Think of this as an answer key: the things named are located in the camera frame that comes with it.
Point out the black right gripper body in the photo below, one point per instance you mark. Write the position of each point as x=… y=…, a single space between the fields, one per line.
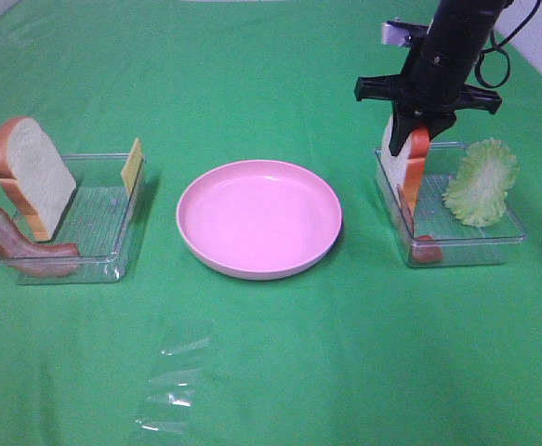
x=432 y=80

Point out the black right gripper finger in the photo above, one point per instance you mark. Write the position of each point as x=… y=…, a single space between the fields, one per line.
x=404 y=121
x=439 y=122

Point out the toy bread slice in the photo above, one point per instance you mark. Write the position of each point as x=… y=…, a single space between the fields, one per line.
x=34 y=176
x=405 y=171

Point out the green toy lettuce leaf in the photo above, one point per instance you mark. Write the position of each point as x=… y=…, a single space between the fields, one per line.
x=476 y=195

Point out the toy bacon strip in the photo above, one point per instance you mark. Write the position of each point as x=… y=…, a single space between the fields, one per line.
x=15 y=248
x=418 y=255

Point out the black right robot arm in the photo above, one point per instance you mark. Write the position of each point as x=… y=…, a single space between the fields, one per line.
x=469 y=20

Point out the clear right plastic tray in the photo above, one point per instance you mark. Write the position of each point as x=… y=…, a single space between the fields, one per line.
x=461 y=245

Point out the clear plastic tray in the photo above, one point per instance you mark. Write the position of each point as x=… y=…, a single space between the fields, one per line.
x=102 y=219
x=461 y=245

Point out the pink round plate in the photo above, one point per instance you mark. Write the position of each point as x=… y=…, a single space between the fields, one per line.
x=259 y=219

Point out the green tablecloth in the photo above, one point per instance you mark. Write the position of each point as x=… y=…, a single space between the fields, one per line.
x=359 y=350

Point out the yellow toy cheese slice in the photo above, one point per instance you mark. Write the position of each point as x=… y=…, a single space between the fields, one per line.
x=130 y=170

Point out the clear left plastic tray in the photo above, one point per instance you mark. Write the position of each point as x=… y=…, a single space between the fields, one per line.
x=102 y=219

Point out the clear plastic film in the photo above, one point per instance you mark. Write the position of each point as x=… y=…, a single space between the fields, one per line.
x=165 y=406

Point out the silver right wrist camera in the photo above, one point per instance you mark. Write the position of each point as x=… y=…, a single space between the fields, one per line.
x=402 y=34

